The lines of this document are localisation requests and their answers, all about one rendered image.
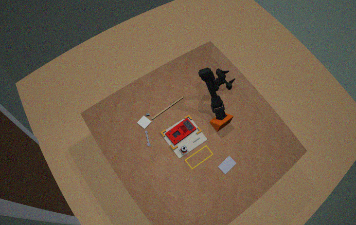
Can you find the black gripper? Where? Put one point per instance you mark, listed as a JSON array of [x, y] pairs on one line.
[[228, 84]]

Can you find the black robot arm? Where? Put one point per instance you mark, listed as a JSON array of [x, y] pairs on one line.
[[216, 103]]

